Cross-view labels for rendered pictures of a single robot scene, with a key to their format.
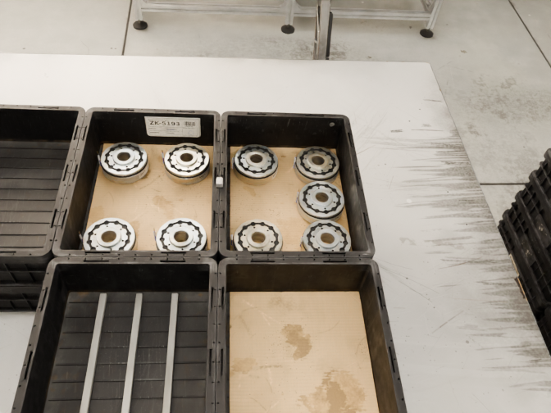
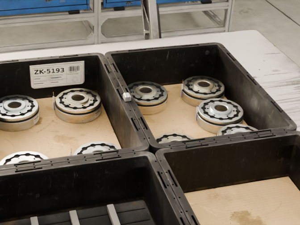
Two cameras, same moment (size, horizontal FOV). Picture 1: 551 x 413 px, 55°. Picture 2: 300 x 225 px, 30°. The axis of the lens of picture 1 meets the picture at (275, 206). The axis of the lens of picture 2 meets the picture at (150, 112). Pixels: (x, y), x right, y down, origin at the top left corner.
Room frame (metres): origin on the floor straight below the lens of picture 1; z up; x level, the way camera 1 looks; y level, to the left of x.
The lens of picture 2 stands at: (-0.27, 0.24, 1.52)
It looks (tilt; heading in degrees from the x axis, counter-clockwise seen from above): 32 degrees down; 350
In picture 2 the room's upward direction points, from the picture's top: 3 degrees clockwise
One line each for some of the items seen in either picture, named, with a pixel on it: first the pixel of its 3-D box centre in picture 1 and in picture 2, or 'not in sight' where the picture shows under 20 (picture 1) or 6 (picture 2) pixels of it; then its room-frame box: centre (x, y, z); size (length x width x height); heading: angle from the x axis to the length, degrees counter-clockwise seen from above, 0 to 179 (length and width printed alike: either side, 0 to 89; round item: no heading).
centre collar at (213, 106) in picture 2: (321, 197); (220, 109); (0.76, -0.10, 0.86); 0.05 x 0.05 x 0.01
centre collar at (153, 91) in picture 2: (256, 159); (145, 90); (0.84, 0.06, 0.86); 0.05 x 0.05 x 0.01
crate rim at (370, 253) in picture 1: (290, 180); (191, 91); (0.75, -0.03, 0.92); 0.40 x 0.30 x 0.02; 9
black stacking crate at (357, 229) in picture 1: (288, 195); (189, 111); (0.75, -0.03, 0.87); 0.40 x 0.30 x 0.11; 9
